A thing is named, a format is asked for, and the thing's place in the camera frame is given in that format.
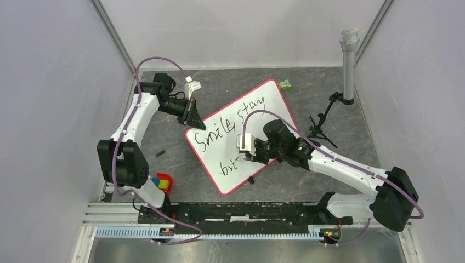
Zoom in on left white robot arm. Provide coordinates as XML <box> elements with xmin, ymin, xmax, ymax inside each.
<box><xmin>97</xmin><ymin>73</ymin><xmax>206</xmax><ymax>223</ymax></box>

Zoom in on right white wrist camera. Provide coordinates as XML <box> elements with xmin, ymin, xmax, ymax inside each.
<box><xmin>236</xmin><ymin>133</ymin><xmax>256</xmax><ymax>156</ymax></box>

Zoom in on red bowl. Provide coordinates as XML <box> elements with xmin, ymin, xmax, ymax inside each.
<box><xmin>152</xmin><ymin>173</ymin><xmax>173</xmax><ymax>194</ymax></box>

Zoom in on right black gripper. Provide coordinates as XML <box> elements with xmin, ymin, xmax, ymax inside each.
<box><xmin>245</xmin><ymin>138</ymin><xmax>285</xmax><ymax>165</ymax></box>

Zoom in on silver microphone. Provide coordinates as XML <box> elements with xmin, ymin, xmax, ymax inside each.
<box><xmin>339</xmin><ymin>28</ymin><xmax>360</xmax><ymax>105</ymax></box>

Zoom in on green number dice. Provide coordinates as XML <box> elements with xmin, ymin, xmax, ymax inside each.
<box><xmin>278</xmin><ymin>79</ymin><xmax>293</xmax><ymax>91</ymax></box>

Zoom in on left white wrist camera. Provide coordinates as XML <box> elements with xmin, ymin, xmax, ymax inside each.
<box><xmin>184</xmin><ymin>76</ymin><xmax>202</xmax><ymax>100</ymax></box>

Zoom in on colourful block toy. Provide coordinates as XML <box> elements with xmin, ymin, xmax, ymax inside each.
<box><xmin>151</xmin><ymin>178</ymin><xmax>171</xmax><ymax>192</ymax></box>

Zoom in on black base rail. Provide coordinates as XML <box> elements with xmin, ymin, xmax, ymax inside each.
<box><xmin>138</xmin><ymin>202</ymin><xmax>353</xmax><ymax>236</ymax></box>

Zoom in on aluminium toothed rail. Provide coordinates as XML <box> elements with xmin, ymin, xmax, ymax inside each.
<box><xmin>95</xmin><ymin>224</ymin><xmax>342</xmax><ymax>241</ymax></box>

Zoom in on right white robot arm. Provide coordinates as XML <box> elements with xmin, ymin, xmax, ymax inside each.
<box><xmin>236</xmin><ymin>119</ymin><xmax>419</xmax><ymax>232</ymax></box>

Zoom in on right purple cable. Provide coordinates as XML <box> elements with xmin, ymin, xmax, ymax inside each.
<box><xmin>241</xmin><ymin>109</ymin><xmax>425</xmax><ymax>247</ymax></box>

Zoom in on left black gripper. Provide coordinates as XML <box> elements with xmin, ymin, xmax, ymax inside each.
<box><xmin>158</xmin><ymin>96</ymin><xmax>206</xmax><ymax>131</ymax></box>

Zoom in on black marker cap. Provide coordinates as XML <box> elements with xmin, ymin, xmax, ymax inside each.
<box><xmin>156</xmin><ymin>150</ymin><xmax>166</xmax><ymax>157</ymax></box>

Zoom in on purple cable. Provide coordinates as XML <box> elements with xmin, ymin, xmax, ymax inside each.
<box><xmin>110</xmin><ymin>56</ymin><xmax>204</xmax><ymax>247</ymax></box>
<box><xmin>241</xmin><ymin>109</ymin><xmax>425</xmax><ymax>247</ymax></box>

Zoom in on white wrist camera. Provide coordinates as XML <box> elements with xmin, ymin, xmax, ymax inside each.
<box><xmin>184</xmin><ymin>76</ymin><xmax>202</xmax><ymax>100</ymax></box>
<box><xmin>236</xmin><ymin>133</ymin><xmax>256</xmax><ymax>156</ymax></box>

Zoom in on pink framed whiteboard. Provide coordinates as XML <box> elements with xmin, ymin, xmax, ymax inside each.
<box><xmin>185</xmin><ymin>79</ymin><xmax>296</xmax><ymax>195</ymax></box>

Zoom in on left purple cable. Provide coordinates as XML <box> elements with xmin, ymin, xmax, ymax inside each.
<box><xmin>110</xmin><ymin>56</ymin><xmax>204</xmax><ymax>247</ymax></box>

